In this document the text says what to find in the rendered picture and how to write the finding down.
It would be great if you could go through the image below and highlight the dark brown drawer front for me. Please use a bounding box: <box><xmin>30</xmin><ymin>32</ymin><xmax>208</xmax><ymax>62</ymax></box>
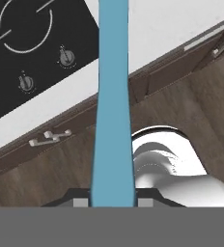
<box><xmin>147</xmin><ymin>23</ymin><xmax>224</xmax><ymax>96</ymax></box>
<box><xmin>0</xmin><ymin>95</ymin><xmax>100</xmax><ymax>178</ymax></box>

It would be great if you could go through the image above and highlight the brown wooden cupboard door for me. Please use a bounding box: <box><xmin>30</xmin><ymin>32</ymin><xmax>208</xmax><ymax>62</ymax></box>
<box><xmin>128</xmin><ymin>47</ymin><xmax>224</xmax><ymax>196</ymax></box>
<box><xmin>0</xmin><ymin>123</ymin><xmax>98</xmax><ymax>208</ymax></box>

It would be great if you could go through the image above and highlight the white rounded object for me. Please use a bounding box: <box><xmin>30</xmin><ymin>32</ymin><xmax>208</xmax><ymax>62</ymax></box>
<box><xmin>130</xmin><ymin>124</ymin><xmax>224</xmax><ymax>208</ymax></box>

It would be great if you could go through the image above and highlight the dark grey hob knob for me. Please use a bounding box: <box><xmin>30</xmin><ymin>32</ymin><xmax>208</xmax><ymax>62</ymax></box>
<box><xmin>57</xmin><ymin>45</ymin><xmax>77</xmax><ymax>69</ymax></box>
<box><xmin>16</xmin><ymin>71</ymin><xmax>37</xmax><ymax>95</ymax></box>

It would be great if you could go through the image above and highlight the black hob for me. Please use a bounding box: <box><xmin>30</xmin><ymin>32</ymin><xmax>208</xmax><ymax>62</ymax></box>
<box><xmin>0</xmin><ymin>0</ymin><xmax>100</xmax><ymax>127</ymax></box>

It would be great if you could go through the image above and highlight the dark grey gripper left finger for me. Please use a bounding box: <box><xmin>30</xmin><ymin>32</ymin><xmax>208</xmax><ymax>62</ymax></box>
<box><xmin>41</xmin><ymin>188</ymin><xmax>93</xmax><ymax>208</ymax></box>

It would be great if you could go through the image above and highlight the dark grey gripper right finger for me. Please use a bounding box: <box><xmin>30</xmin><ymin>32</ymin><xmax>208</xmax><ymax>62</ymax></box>
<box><xmin>134</xmin><ymin>188</ymin><xmax>186</xmax><ymax>208</ymax></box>

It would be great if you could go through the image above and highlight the white drawer handle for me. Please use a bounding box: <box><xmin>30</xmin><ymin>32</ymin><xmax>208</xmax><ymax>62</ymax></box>
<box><xmin>183</xmin><ymin>25</ymin><xmax>224</xmax><ymax>52</ymax></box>

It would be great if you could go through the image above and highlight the white cupboard handle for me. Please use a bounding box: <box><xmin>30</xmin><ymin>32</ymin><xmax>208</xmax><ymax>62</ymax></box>
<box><xmin>211</xmin><ymin>32</ymin><xmax>224</xmax><ymax>59</ymax></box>
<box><xmin>42</xmin><ymin>128</ymin><xmax>73</xmax><ymax>140</ymax></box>
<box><xmin>28</xmin><ymin>136</ymin><xmax>61</xmax><ymax>149</ymax></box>

